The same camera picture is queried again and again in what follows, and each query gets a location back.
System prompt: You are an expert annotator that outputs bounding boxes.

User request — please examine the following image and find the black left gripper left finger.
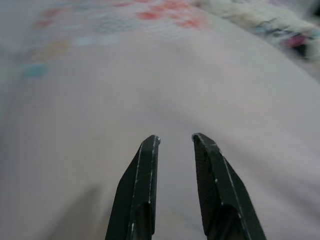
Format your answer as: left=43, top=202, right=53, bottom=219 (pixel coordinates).
left=104, top=134, right=161, bottom=240

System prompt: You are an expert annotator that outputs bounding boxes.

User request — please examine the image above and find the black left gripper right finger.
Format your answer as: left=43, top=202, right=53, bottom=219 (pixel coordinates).
left=191, top=132, right=268, bottom=240

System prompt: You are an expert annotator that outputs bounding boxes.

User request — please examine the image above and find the cream cartoon print blanket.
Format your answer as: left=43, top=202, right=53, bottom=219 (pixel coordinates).
left=198, top=0, right=320, bottom=62

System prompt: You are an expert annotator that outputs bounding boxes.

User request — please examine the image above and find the pink patterned pillow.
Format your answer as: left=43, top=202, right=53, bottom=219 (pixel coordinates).
left=0, top=0, right=320, bottom=240

